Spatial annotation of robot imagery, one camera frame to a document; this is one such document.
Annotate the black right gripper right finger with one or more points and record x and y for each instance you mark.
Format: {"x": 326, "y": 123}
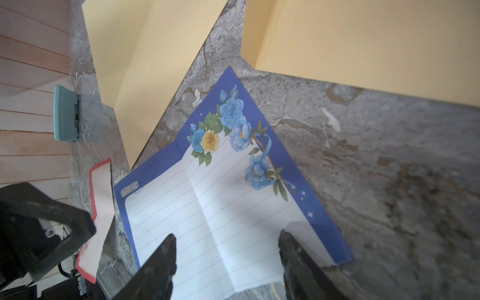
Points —
{"x": 303, "y": 278}

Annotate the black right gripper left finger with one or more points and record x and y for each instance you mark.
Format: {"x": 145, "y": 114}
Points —
{"x": 154, "y": 281}

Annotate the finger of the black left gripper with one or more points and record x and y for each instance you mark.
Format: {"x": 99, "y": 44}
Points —
{"x": 38, "y": 232}

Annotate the blue bordered letter paper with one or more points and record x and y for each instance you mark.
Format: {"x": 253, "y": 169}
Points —
{"x": 225, "y": 188}

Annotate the yellow envelope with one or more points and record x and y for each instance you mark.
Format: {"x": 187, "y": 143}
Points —
{"x": 142, "y": 51}
{"x": 426, "y": 49}

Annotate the teal desk calculator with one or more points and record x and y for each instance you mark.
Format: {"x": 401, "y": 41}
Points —
{"x": 65, "y": 114}

